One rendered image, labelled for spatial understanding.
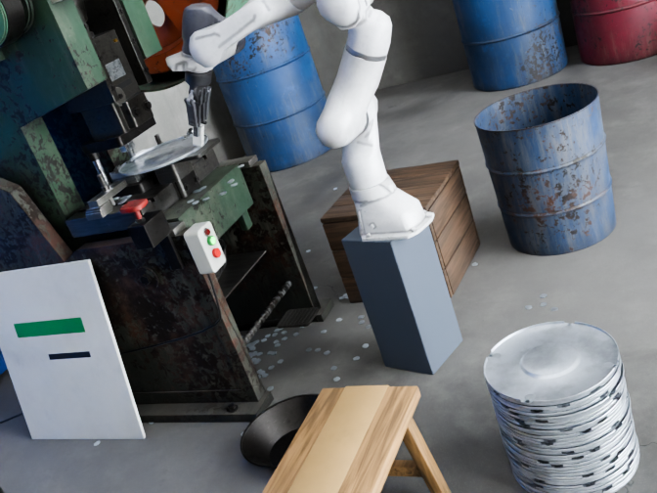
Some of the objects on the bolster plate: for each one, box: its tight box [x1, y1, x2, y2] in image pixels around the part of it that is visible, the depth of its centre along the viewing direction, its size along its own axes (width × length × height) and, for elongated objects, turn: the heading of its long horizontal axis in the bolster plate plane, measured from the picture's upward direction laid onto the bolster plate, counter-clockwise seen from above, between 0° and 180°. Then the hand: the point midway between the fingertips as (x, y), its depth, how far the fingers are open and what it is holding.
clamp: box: [85, 173, 128, 220], centre depth 232 cm, size 6×17×10 cm, turn 13°
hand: (197, 134), depth 231 cm, fingers closed
